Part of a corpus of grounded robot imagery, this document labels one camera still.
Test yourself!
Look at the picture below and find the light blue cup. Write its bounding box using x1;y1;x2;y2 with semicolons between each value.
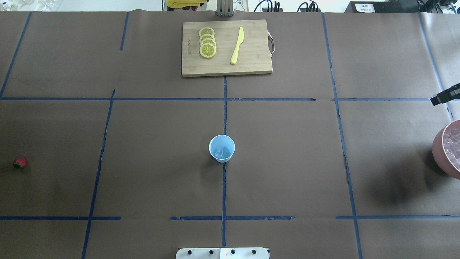
208;135;235;163

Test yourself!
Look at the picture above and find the ice cube in cup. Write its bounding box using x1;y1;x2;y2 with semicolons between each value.
213;146;232;160

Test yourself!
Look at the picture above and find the pink bowl with ice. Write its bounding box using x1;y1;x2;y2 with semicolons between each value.
432;120;460;179

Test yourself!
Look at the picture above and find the wooden cutting board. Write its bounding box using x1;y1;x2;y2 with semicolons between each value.
182;19;273;77

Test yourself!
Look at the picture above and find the lemon slice front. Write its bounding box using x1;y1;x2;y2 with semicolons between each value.
199;43;217;59

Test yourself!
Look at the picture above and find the yellow plastic knife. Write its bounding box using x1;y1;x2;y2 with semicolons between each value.
230;27;245;65

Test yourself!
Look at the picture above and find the lemon slice top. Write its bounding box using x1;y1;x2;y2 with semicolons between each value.
199;27;215;37

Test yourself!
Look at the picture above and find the yellow cloth bag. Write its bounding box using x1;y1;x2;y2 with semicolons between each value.
166;0;208;11

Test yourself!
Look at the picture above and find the black box with label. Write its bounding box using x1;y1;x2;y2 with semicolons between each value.
344;0;419;13

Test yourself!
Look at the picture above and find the red strawberry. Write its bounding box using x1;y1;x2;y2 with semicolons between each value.
13;157;28;169

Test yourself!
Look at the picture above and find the aluminium frame post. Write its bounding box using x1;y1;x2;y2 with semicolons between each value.
216;0;234;17

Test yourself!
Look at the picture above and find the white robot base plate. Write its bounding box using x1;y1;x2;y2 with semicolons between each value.
175;247;271;259

